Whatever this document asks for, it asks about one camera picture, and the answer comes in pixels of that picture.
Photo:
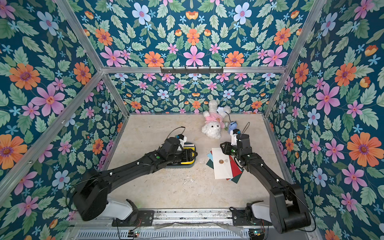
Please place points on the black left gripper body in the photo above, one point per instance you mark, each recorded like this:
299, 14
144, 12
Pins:
178, 156

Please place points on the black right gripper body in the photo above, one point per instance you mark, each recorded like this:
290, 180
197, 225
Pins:
227, 147

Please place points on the bright yellow envelope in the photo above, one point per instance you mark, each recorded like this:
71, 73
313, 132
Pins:
189, 154

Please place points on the red envelope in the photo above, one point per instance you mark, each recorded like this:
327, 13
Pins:
234, 167

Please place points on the white envelope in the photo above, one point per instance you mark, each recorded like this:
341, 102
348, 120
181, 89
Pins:
222, 165

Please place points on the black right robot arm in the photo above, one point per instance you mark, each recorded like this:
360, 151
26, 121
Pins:
287, 209

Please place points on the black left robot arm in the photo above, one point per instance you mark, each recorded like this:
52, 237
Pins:
91, 194

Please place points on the teal storage box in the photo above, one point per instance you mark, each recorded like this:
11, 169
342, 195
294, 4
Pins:
176, 163

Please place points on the blue faceted toy figure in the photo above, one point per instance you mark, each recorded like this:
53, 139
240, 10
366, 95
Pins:
232, 126

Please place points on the light blue envelope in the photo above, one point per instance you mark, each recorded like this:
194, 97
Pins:
210, 156

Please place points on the white plush bunny pink shirt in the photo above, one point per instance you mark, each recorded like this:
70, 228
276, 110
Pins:
214, 120

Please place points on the white vent grille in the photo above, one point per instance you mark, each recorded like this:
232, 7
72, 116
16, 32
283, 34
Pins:
168, 234

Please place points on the small green circuit board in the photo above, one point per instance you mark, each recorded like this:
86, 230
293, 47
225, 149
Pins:
133, 232

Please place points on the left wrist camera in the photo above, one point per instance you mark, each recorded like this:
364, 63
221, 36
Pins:
182, 139

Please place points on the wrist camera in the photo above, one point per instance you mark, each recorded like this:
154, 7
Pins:
234, 133
182, 139

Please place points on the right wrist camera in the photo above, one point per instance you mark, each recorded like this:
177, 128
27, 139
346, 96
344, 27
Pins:
234, 133

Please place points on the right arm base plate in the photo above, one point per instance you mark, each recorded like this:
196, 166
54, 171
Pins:
244, 217

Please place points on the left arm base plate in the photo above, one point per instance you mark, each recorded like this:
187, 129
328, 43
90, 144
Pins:
138, 218

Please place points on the black hook rail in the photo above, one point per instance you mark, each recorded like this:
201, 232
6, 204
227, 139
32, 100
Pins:
192, 70

